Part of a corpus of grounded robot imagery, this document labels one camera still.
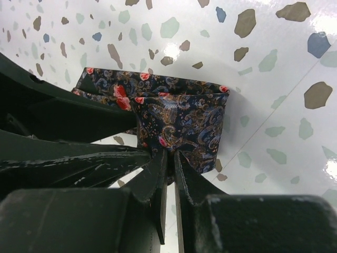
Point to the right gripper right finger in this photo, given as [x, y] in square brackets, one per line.
[209, 220]

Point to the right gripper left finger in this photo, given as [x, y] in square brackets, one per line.
[127, 219]

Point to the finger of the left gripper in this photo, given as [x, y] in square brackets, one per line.
[30, 106]
[28, 163]

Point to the navy floral paisley tie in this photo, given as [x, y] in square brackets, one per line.
[171, 112]

